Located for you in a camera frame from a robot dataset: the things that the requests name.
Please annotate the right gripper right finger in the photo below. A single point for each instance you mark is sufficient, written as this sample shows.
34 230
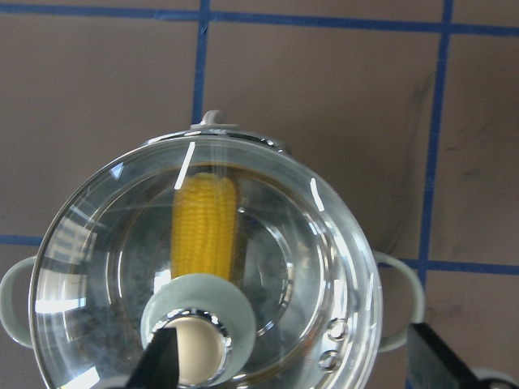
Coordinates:
432 364

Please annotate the glass pot lid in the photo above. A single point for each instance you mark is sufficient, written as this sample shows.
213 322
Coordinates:
202 263

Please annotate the pale green cooking pot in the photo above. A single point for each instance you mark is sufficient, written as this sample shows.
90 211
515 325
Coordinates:
401 304

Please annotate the yellow corn cob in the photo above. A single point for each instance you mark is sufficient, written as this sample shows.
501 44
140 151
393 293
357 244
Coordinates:
203 229

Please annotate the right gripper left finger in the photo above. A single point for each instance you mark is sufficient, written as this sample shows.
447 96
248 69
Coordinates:
159 365

